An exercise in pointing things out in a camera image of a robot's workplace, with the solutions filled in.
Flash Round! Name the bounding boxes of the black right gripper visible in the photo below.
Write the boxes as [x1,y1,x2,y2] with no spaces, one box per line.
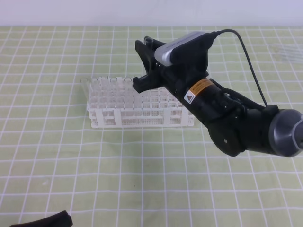
[132,39,227,128]

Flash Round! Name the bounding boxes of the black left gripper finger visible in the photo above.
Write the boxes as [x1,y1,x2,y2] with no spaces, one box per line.
[10,210,72,227]

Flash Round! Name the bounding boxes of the clear glass test tube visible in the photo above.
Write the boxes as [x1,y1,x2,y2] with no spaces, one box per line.
[144,37,154,49]

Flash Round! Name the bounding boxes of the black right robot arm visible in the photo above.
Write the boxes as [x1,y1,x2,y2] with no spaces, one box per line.
[133,34,303,157]

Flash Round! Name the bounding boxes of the test tubes standing in rack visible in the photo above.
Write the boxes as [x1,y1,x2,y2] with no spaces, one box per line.
[80,76,143,110]

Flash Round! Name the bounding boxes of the white plastic test tube rack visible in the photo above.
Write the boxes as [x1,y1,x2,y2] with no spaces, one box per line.
[87,87,194,128]

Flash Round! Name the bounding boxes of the green checkered tablecloth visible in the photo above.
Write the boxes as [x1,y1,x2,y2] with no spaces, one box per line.
[0,26,303,227]

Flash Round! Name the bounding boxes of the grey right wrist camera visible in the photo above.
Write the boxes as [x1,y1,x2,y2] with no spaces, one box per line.
[154,31,216,67]

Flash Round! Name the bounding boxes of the black right camera cable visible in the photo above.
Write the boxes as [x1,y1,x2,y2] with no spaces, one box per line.
[213,28,269,108]

